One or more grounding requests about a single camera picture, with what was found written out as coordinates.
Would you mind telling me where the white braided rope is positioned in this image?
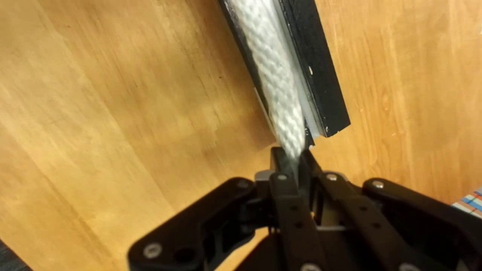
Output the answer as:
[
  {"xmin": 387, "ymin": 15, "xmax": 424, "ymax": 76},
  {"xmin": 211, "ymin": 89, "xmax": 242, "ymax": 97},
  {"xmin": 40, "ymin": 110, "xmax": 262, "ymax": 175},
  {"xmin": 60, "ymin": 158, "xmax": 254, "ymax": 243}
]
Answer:
[{"xmin": 223, "ymin": 0, "xmax": 308, "ymax": 161}]

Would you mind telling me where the long black rail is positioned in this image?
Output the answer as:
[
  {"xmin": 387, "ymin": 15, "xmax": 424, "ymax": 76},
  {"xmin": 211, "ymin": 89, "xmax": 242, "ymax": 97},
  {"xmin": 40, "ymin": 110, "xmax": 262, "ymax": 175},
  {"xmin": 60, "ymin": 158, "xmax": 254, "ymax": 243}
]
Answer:
[{"xmin": 218, "ymin": 0, "xmax": 351, "ymax": 149}]

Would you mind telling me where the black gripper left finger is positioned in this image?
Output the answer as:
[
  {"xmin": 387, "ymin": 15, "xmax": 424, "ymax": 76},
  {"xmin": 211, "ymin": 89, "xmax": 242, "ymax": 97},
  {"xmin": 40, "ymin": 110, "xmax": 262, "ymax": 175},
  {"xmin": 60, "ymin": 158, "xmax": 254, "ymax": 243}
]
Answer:
[{"xmin": 128, "ymin": 148, "xmax": 319, "ymax": 271}]

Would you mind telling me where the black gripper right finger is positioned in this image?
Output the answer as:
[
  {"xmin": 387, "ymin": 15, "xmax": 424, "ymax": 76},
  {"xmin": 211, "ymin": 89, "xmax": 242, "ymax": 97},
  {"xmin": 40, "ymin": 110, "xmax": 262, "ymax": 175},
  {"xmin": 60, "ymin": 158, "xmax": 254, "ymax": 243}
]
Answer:
[{"xmin": 299, "ymin": 151, "xmax": 482, "ymax": 271}]

